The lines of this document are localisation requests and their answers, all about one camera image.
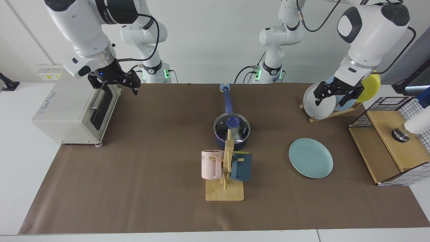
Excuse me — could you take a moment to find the glass lid with blue knob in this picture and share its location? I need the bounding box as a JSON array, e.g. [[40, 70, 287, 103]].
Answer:
[[214, 113, 251, 142]]

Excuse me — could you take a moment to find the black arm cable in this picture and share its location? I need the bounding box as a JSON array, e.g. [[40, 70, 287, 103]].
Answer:
[[116, 13, 160, 63], [296, 0, 417, 74]]

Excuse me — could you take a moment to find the pale toaster oven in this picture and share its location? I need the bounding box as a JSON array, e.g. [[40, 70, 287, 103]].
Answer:
[[32, 63, 122, 148]]

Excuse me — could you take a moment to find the pale green plate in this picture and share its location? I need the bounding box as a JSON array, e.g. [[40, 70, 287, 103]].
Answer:
[[289, 138, 334, 179]]

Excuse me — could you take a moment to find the dark teal cup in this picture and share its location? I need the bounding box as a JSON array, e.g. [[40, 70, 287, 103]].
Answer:
[[230, 152, 252, 182]]

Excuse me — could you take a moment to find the wooden plate rack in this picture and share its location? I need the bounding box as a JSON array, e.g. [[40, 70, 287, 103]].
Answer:
[[299, 102, 365, 124]]

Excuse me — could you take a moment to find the light blue plate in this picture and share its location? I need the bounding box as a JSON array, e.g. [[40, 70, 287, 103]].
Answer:
[[326, 76, 357, 112]]

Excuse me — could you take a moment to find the white plate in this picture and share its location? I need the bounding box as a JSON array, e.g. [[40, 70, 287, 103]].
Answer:
[[303, 83, 336, 120]]

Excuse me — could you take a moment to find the wire basket with wooden floor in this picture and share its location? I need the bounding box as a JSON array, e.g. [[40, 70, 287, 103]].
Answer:
[[348, 96, 430, 186]]

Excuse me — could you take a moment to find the long black stand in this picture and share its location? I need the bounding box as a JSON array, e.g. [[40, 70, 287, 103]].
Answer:
[[391, 59, 430, 95]]

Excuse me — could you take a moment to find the brown table cloth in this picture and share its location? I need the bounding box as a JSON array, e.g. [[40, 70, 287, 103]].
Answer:
[[18, 83, 430, 235]]

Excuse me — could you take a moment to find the yellow plate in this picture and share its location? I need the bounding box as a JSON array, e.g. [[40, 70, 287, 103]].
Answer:
[[355, 72, 381, 103]]

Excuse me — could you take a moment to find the pink ribbed cup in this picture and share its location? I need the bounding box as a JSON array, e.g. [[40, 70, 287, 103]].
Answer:
[[201, 150, 224, 180]]

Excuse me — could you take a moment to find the black pot with blue handle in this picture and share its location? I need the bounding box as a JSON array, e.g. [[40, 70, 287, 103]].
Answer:
[[214, 90, 251, 151]]

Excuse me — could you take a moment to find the black base cable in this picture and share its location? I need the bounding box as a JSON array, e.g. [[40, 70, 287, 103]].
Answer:
[[234, 64, 261, 83], [148, 68, 179, 91]]

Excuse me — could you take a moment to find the wooden cup stand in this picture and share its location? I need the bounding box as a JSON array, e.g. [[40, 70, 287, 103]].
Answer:
[[205, 129, 245, 202]]

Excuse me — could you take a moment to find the small black stand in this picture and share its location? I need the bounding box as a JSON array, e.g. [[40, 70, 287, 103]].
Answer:
[[0, 72, 20, 92]]

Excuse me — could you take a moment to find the white wall socket box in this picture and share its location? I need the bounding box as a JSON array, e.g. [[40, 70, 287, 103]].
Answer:
[[36, 63, 68, 82]]

